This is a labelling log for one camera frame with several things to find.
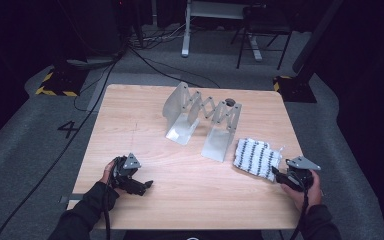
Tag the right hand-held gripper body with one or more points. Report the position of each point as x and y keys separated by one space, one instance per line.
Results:
x=300 y=175

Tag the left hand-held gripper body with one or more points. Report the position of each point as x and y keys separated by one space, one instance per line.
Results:
x=126 y=173

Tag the white black-striped cloth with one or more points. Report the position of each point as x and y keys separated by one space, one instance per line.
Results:
x=256 y=158

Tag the extendable metal bookend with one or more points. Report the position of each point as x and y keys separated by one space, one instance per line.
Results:
x=201 y=123

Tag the person's left hand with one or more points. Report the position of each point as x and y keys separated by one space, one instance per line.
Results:
x=107 y=173

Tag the person's right hand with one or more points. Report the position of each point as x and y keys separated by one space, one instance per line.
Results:
x=308 y=198

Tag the black yellow-striped stand base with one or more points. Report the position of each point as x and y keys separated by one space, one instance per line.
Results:
x=63 y=81
x=296 y=90

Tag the dark slanted stand pole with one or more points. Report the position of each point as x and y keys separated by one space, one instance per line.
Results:
x=316 y=36

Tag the black chair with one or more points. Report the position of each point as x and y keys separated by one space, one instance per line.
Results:
x=266 y=23

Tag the dark equipment cabinet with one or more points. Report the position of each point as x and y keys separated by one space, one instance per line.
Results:
x=93 y=26

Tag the grey table bracket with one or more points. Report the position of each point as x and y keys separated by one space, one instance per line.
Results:
x=67 y=199

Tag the white desk frame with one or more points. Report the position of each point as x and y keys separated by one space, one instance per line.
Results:
x=186 y=33

